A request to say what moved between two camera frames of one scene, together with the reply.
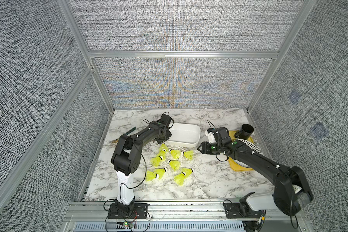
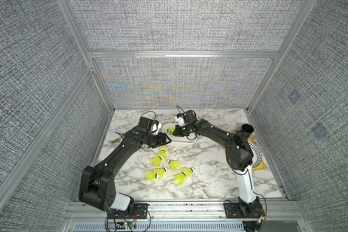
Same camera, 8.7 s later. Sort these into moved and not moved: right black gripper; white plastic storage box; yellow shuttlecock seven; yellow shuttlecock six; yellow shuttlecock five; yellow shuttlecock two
Moved: yellow shuttlecock two; right black gripper
Not moved: yellow shuttlecock seven; white plastic storage box; yellow shuttlecock five; yellow shuttlecock six
